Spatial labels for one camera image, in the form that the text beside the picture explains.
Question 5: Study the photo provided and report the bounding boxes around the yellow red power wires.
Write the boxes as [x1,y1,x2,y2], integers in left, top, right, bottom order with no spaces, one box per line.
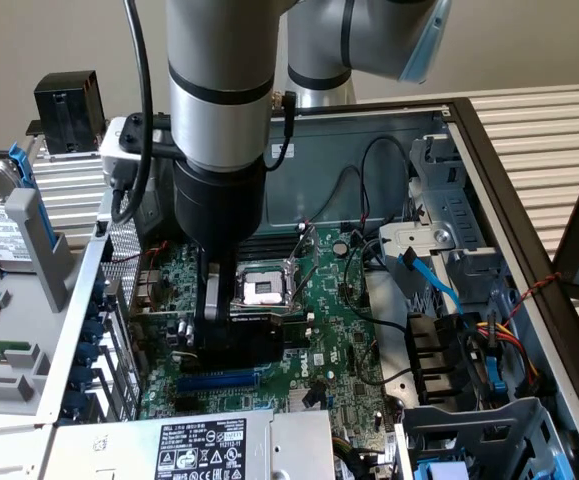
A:
[474,319,544,387]

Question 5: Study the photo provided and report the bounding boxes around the green Dell motherboard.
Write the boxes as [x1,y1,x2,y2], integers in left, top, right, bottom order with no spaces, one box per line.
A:
[138,227,396,454]

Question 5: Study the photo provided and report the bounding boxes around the blue plastic latch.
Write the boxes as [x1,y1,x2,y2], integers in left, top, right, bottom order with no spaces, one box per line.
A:
[485,353,509,395]

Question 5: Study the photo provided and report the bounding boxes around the black angled plug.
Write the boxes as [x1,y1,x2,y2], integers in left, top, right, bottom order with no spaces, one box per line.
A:
[300,380,328,408]

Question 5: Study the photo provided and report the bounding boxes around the black internal cable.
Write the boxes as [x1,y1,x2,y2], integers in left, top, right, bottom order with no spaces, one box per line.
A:
[360,135,413,226]
[345,239,411,335]
[311,164,368,226]

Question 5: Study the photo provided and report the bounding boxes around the silver power supply unit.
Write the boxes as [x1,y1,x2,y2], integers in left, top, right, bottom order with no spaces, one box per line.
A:
[43,409,338,480]

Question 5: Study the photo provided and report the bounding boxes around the metal socket locking lever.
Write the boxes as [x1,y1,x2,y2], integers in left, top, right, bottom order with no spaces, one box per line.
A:
[291,257,320,310]

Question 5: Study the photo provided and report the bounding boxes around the black gripper power cable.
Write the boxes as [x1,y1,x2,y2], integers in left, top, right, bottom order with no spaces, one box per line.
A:
[263,89,299,174]

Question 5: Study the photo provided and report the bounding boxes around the blue disk caddy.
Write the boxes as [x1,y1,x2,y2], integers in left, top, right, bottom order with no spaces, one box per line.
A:
[6,141,55,261]

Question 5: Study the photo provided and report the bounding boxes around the metal socket cover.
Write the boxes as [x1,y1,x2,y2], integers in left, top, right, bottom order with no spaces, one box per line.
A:
[287,223,321,281]

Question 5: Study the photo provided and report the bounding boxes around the open metal PC case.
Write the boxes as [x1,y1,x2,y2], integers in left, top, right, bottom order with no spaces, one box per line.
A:
[36,97,579,480]

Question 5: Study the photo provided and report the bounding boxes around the blue plastic disk carrier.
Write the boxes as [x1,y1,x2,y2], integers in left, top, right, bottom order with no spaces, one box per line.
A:
[415,458,469,480]

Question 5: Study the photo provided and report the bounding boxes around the blue expansion slot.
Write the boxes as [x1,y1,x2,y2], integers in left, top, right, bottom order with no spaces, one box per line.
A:
[175,372,262,395]

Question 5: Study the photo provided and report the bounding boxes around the black camera cable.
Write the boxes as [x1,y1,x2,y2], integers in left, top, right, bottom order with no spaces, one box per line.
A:
[111,0,153,226]

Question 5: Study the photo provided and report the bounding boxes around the blue SATA wire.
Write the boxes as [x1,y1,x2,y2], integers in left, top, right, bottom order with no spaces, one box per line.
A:
[397,246,470,317]

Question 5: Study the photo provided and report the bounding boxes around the grey disk bay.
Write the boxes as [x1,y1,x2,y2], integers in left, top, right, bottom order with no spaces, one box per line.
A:
[396,396,579,480]

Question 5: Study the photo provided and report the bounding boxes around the green graphics card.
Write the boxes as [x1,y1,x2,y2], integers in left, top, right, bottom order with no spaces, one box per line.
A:
[102,277,286,374]

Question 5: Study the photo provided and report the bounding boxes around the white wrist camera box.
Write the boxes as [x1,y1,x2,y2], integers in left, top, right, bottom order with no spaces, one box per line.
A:
[99,113,175,176]

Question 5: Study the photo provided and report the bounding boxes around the installed green RAM stick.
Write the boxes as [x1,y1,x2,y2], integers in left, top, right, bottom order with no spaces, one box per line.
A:
[279,322,314,351]

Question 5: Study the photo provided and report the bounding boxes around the grey parts rack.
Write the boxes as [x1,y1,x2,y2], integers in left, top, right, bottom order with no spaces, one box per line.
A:
[0,187,84,417]

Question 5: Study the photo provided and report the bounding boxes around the black power plug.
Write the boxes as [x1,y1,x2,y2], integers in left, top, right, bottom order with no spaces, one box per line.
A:
[515,368,559,402]

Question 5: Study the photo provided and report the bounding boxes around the metal drive cage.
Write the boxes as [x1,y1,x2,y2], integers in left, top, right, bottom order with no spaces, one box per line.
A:
[376,133,516,321]

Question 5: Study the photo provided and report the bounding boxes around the CPU socket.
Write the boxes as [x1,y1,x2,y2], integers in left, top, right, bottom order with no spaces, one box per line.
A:
[232,260,306,322]

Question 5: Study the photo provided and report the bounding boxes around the red black twisted wire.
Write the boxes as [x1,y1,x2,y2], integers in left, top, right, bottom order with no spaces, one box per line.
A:
[110,241,171,321]
[506,271,563,321]

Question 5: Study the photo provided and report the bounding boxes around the black CPU cooler block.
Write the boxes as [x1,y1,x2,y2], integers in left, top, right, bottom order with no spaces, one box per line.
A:
[26,69,109,157]

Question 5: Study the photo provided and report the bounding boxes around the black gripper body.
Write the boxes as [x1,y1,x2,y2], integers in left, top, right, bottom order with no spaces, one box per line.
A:
[171,158,268,272]

